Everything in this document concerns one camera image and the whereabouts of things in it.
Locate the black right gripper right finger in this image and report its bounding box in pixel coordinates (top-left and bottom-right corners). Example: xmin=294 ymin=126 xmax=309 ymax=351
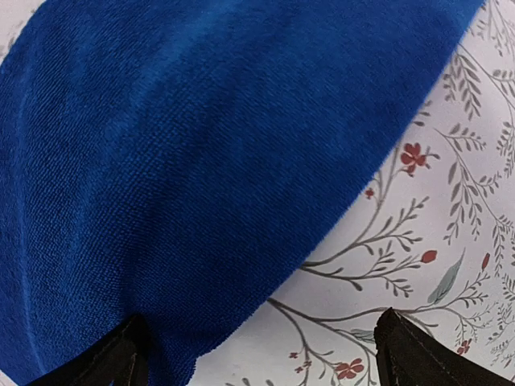
xmin=373 ymin=308 xmax=513 ymax=386

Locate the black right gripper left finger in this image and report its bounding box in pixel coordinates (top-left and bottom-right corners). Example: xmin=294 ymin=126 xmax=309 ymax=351
xmin=31 ymin=314 xmax=151 ymax=386

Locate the blue towel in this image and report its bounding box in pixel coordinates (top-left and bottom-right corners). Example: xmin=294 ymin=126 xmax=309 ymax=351
xmin=1 ymin=1 xmax=480 ymax=385

